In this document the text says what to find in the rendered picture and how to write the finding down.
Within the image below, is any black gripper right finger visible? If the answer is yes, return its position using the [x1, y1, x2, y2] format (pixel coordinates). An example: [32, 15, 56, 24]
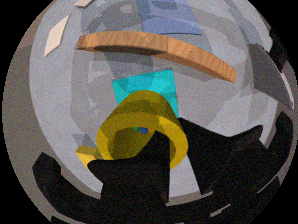
[177, 117, 263, 196]

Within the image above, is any orange wooden bar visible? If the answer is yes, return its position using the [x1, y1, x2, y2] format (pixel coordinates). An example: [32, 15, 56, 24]
[76, 31, 237, 83]

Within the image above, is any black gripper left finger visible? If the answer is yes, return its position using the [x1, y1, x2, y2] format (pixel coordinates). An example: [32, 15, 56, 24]
[86, 131, 170, 204]

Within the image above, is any yellow rectangular block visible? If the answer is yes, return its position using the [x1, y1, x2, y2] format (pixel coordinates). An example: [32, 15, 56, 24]
[76, 145, 104, 168]

